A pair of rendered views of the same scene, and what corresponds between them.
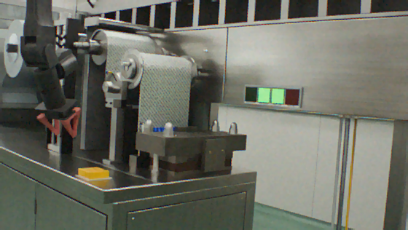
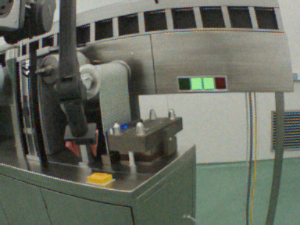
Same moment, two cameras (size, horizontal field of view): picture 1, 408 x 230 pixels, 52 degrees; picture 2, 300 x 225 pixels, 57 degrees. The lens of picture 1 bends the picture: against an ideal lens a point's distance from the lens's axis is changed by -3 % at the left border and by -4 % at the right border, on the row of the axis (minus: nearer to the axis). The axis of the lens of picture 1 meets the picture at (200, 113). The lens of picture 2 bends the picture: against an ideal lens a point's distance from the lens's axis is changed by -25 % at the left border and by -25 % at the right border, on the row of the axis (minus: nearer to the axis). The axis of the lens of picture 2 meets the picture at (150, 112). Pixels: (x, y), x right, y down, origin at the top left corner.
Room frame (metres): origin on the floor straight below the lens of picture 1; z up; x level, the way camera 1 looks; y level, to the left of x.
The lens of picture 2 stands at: (0.13, 0.53, 1.30)
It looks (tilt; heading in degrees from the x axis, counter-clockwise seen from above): 8 degrees down; 340
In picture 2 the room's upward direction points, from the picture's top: 5 degrees counter-clockwise
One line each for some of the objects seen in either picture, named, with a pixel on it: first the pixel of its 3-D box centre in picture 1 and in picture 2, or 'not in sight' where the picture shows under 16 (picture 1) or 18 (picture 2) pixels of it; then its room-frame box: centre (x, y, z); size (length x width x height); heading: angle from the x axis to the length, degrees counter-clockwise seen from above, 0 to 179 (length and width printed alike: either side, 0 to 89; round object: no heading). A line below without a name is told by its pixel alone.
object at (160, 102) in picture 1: (165, 108); (116, 108); (1.63, 0.13, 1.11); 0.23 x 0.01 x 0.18; 134
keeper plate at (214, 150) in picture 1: (214, 154); (170, 140); (1.52, -0.06, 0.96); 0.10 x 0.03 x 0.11; 134
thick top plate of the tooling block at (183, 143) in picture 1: (194, 141); (148, 132); (1.58, 0.02, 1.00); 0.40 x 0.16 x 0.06; 134
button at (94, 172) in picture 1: (93, 173); (99, 178); (1.31, 0.32, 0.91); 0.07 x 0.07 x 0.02; 44
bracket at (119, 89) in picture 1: (114, 121); (80, 130); (1.59, 0.31, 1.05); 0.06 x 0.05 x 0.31; 134
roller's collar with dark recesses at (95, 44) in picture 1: (93, 46); (46, 70); (1.76, 0.45, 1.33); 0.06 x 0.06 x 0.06; 44
